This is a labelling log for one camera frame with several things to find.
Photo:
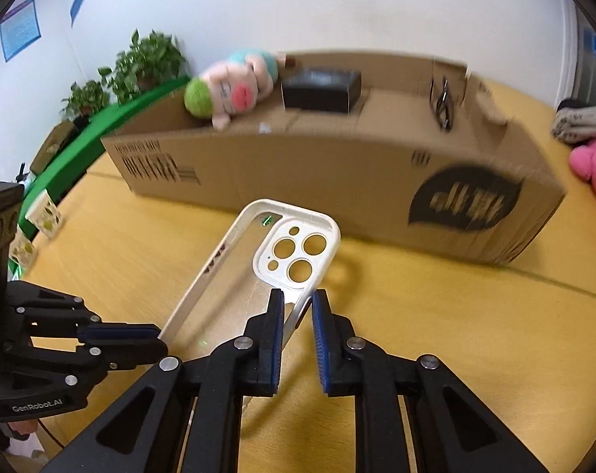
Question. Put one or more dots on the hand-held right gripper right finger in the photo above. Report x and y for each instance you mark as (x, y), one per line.
(320, 345)

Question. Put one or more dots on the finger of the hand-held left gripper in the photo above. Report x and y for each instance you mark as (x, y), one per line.
(130, 354)
(123, 332)

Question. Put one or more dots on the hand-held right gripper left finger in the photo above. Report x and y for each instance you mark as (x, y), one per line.
(276, 345)

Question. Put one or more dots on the white clear phone case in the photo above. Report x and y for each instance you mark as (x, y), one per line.
(238, 276)

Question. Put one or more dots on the brown cardboard box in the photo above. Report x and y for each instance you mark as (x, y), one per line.
(327, 177)

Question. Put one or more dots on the white folding phone stand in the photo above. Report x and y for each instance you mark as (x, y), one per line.
(264, 128)

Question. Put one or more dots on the black box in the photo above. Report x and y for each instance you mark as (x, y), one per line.
(322, 91)

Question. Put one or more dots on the small black gadget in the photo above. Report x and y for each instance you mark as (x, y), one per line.
(443, 108)

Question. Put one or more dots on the printed paper cup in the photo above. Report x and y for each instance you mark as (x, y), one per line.
(21, 251)
(44, 217)

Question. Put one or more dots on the small brown carton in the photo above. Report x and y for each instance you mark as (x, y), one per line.
(56, 145)

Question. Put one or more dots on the small green potted plant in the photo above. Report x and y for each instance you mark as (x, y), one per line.
(86, 98)

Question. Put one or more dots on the pig plush toy green hair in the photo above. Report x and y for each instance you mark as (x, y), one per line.
(229, 83)

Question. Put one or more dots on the large green potted plant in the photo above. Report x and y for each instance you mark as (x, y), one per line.
(150, 64)

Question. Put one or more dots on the grey printed cloth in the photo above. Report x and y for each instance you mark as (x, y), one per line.
(581, 120)

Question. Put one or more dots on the blue framed wall poster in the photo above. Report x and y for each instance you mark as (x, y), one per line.
(19, 27)

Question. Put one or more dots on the grey door frame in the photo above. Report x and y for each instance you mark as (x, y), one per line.
(569, 49)

